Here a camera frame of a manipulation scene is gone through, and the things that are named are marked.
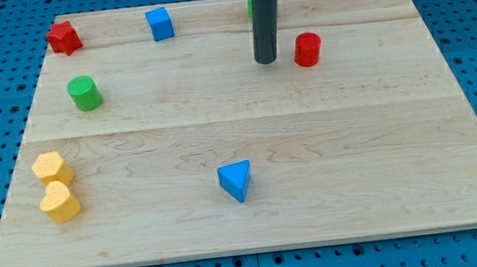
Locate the green block behind arm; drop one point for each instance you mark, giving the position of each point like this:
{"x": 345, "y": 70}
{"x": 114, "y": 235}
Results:
{"x": 249, "y": 7}

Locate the blue triangle block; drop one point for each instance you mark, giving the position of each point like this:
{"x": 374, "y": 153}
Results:
{"x": 235, "y": 179}

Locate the light wooden board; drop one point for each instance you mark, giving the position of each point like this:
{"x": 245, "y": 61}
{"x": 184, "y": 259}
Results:
{"x": 376, "y": 141}

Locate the red cylinder block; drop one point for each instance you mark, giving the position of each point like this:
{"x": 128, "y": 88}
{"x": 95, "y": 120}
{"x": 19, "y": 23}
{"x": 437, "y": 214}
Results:
{"x": 307, "y": 49}

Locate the blue cube block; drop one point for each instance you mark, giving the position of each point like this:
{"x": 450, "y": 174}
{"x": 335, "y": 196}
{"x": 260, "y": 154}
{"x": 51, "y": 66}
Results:
{"x": 160, "y": 24}

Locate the green cylinder block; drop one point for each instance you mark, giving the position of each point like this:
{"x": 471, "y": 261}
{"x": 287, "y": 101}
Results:
{"x": 84, "y": 93}

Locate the yellow hexagon block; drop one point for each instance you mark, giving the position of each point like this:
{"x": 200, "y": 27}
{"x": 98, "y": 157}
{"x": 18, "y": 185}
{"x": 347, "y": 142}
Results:
{"x": 51, "y": 166}

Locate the yellow heart block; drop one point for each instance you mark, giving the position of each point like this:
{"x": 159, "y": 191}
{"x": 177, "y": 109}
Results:
{"x": 59, "y": 203}

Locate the red star block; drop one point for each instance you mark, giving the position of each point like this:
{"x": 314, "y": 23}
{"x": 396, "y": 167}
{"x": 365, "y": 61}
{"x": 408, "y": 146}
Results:
{"x": 63, "y": 38}

